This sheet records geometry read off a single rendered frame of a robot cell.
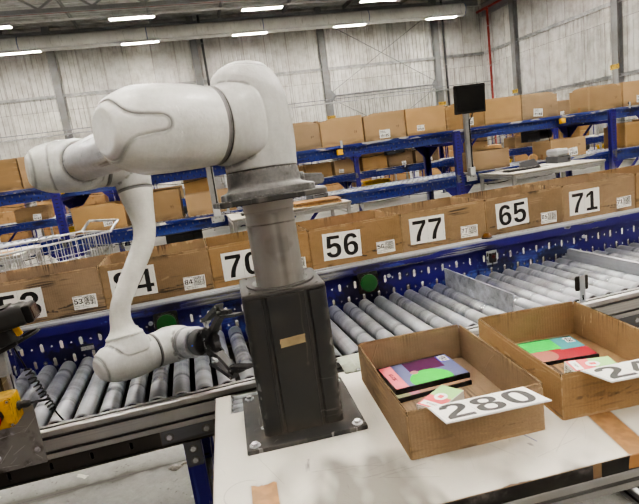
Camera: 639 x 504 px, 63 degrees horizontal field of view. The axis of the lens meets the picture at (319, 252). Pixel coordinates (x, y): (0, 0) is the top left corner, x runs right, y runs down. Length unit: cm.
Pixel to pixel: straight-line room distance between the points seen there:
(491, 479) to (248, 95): 83
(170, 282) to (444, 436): 125
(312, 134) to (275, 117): 562
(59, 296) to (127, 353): 63
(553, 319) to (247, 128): 99
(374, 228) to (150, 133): 132
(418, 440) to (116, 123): 78
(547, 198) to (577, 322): 101
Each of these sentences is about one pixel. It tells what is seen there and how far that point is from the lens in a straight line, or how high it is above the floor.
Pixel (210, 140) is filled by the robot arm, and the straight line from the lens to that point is 99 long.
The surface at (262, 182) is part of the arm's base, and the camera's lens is 105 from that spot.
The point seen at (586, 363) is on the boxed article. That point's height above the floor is 80.
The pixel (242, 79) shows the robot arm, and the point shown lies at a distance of 107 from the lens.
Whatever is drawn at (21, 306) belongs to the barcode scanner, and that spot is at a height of 109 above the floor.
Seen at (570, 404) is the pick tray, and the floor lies 78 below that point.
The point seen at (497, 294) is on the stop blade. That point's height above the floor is 79.
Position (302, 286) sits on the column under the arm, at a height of 108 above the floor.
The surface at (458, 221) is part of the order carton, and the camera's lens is 227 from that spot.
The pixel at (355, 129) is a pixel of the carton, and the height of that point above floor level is 156.
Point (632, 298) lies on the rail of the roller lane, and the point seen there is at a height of 72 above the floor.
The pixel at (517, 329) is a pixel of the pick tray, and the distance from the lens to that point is 153.
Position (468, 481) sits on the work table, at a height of 75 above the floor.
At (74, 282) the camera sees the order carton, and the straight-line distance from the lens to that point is 204.
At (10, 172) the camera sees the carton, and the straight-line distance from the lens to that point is 675.
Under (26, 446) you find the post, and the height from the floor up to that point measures 72.
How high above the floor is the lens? 134
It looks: 11 degrees down
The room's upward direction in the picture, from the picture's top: 8 degrees counter-clockwise
